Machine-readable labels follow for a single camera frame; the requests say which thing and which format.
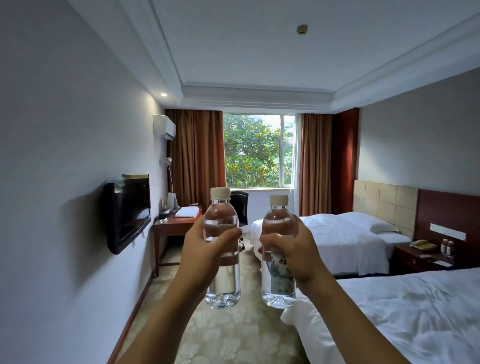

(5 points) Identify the person's right hand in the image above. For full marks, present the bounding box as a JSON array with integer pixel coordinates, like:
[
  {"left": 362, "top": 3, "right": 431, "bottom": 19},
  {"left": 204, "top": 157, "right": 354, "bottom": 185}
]
[{"left": 258, "top": 214, "right": 324, "bottom": 295}]

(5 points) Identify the person's left hand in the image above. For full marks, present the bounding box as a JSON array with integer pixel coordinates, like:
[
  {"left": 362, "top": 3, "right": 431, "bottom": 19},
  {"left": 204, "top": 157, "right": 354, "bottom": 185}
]
[{"left": 179, "top": 216, "right": 243, "bottom": 296}]

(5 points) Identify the clear plastic water bottle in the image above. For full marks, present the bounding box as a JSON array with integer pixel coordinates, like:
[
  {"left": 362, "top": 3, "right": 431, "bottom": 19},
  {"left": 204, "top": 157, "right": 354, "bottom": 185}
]
[{"left": 202, "top": 187, "right": 241, "bottom": 310}]

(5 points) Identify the labelled clear water bottle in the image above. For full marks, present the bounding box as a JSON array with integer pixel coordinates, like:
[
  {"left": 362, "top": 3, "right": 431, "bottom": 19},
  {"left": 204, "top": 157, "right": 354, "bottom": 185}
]
[{"left": 261, "top": 194, "right": 298, "bottom": 310}]

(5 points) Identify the person's left forearm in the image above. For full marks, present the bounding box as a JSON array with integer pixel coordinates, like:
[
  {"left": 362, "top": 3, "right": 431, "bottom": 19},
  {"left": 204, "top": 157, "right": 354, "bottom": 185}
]
[{"left": 118, "top": 273, "right": 209, "bottom": 364}]

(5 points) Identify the person's right forearm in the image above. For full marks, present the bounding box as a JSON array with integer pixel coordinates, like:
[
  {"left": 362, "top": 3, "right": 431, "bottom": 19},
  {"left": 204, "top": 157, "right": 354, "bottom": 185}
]
[{"left": 300, "top": 271, "right": 412, "bottom": 364}]

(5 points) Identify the black office chair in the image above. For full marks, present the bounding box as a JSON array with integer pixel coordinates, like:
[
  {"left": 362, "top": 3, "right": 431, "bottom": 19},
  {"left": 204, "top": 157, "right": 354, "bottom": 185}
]
[{"left": 229, "top": 191, "right": 250, "bottom": 251}]

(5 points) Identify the brown wooden desk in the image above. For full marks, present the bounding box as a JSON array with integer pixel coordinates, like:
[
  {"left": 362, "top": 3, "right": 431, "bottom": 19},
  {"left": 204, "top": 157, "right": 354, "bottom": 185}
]
[{"left": 152, "top": 205, "right": 203, "bottom": 278}]

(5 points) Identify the bed with white bedding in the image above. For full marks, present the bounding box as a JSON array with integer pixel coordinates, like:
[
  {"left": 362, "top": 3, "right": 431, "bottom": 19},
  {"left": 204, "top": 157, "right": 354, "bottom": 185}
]
[
  {"left": 245, "top": 212, "right": 412, "bottom": 276},
  {"left": 280, "top": 267, "right": 480, "bottom": 364}
]

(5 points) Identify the white sheer curtain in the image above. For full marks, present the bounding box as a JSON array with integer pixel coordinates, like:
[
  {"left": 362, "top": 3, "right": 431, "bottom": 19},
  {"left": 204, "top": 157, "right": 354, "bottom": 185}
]
[{"left": 292, "top": 114, "right": 304, "bottom": 215}]

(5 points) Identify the brown curtain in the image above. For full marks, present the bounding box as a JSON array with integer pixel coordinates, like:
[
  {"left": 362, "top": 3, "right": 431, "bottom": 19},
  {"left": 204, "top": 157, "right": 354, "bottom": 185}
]
[
  {"left": 299, "top": 113, "right": 334, "bottom": 217},
  {"left": 165, "top": 109, "right": 227, "bottom": 211}
]

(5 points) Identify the silver floor lamp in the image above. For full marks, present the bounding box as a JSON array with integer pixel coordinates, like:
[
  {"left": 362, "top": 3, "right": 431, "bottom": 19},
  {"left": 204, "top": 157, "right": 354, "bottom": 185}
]
[{"left": 164, "top": 157, "right": 175, "bottom": 194}]

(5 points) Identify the window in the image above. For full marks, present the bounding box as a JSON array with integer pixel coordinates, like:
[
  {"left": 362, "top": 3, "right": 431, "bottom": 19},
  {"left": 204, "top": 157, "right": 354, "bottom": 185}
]
[{"left": 223, "top": 114, "right": 296, "bottom": 189}]

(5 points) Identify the white pillow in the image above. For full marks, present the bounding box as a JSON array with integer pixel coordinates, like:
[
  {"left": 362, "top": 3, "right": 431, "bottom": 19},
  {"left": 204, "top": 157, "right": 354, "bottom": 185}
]
[{"left": 337, "top": 212, "right": 402, "bottom": 235}]

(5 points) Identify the beige padded headboard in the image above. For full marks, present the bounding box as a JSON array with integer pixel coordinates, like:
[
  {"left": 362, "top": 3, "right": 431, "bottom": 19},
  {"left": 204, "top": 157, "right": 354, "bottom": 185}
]
[{"left": 353, "top": 179, "right": 419, "bottom": 239}]

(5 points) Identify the white air conditioner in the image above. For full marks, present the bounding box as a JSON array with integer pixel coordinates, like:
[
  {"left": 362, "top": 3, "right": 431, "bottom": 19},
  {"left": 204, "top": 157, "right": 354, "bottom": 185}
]
[{"left": 152, "top": 114, "right": 177, "bottom": 141}]

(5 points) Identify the dark wooden nightstand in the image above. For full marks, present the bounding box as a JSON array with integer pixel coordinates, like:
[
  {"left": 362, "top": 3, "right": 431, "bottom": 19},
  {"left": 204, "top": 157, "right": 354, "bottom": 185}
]
[{"left": 391, "top": 244, "right": 455, "bottom": 275}]

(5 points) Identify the dark red wooden headboard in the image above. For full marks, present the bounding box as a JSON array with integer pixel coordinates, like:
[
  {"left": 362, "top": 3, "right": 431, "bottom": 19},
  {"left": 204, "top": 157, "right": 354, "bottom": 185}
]
[{"left": 412, "top": 189, "right": 480, "bottom": 269}]

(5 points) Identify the black wall-mounted television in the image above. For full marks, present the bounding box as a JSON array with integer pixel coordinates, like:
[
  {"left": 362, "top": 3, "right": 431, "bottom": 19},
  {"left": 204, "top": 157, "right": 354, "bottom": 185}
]
[{"left": 103, "top": 174, "right": 152, "bottom": 255}]

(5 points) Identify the white wall switch panel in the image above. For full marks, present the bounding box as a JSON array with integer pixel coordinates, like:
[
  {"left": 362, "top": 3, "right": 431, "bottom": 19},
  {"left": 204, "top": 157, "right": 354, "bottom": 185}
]
[{"left": 430, "top": 223, "right": 467, "bottom": 241}]

